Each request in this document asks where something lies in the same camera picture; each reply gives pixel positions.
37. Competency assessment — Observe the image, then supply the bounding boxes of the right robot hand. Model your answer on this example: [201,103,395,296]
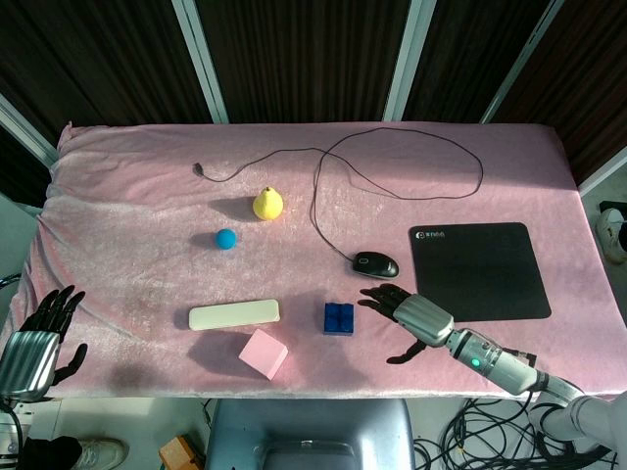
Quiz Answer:
[359,283,456,365]

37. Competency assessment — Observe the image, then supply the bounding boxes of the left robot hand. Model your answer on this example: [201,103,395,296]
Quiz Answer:
[0,285,89,402]

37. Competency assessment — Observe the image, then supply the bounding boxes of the black computer mouse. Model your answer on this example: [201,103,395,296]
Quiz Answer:
[351,251,400,281]

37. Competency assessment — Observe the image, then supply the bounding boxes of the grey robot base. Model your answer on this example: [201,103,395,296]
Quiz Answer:
[204,399,416,470]

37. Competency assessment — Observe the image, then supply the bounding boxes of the black mouse pad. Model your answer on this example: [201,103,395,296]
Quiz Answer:
[409,222,554,324]

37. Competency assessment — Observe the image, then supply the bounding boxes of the blue building brick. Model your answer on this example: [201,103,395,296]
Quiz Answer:
[323,302,357,338]

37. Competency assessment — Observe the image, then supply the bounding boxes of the white sneaker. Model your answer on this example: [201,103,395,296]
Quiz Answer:
[595,208,627,265]
[72,438,130,470]

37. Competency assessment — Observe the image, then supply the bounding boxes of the pink table cloth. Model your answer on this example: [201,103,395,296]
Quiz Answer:
[0,121,627,400]

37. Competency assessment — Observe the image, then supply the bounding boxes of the pink cube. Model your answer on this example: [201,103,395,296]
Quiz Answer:
[238,328,289,381]

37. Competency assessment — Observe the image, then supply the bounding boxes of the white rectangular block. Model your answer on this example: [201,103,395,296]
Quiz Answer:
[188,299,283,333]

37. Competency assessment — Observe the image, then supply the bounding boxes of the orange box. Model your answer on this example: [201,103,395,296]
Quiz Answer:
[159,435,206,470]

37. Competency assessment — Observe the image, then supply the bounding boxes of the yellow pear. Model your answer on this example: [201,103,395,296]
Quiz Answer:
[252,186,286,222]

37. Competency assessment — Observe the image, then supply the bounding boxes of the black floor cables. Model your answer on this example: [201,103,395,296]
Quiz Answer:
[412,396,621,470]

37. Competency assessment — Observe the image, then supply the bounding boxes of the black mouse cable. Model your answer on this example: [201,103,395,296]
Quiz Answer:
[193,127,485,263]

